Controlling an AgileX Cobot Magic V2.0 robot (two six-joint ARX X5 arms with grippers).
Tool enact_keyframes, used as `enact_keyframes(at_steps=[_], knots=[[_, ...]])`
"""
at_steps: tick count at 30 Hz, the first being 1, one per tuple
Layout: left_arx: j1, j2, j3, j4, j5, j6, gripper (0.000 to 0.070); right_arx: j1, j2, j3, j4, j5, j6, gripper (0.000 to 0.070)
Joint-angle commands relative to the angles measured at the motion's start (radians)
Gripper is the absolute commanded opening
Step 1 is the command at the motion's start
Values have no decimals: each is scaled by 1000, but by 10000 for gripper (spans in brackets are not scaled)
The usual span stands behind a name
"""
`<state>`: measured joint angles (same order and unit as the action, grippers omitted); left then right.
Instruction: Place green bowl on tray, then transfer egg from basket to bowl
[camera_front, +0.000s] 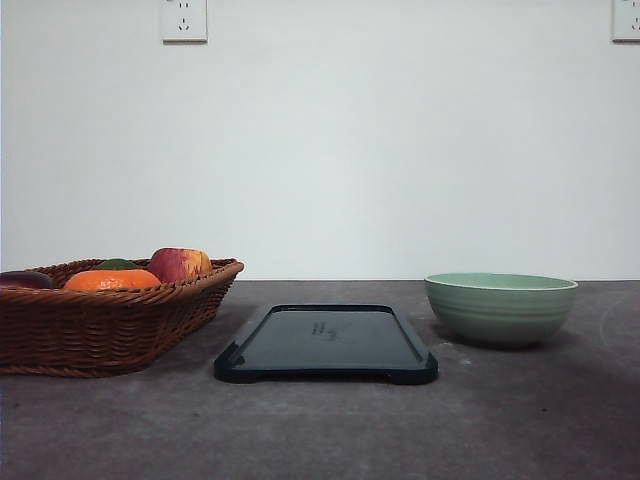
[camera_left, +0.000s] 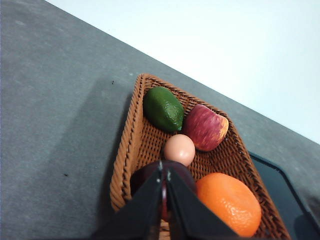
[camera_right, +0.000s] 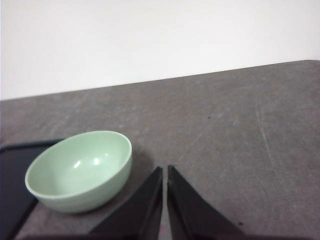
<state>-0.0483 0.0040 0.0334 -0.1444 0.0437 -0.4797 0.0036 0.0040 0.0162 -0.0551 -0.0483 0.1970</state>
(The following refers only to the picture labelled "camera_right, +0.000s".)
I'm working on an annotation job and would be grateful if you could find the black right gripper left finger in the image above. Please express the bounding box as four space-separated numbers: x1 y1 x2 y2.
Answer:
88 166 163 240

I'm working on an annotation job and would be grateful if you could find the light green bowl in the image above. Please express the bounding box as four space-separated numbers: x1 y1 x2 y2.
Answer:
25 130 133 213

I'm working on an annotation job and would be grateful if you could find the dark blue rectangular tray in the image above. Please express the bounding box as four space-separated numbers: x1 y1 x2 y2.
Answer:
0 139 60 240

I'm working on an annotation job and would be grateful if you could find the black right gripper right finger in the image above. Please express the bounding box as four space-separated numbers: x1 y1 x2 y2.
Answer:
167 165 247 240

